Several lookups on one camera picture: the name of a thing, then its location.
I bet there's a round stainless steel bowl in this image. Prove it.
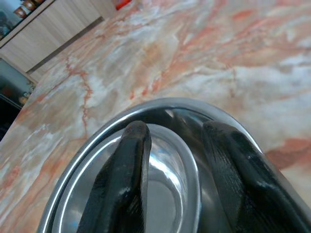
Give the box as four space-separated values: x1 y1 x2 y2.
36 97 311 233

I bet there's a dark glass-front cabinet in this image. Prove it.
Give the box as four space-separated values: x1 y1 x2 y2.
0 57 37 142

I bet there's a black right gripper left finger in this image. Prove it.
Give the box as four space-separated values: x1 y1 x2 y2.
77 120 152 233

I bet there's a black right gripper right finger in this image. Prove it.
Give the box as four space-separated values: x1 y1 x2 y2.
202 120 311 233

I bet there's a light wooden cabinet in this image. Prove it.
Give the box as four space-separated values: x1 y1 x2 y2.
0 0 105 74

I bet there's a small red-lid spice jar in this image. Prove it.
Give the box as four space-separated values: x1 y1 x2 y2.
115 0 132 11

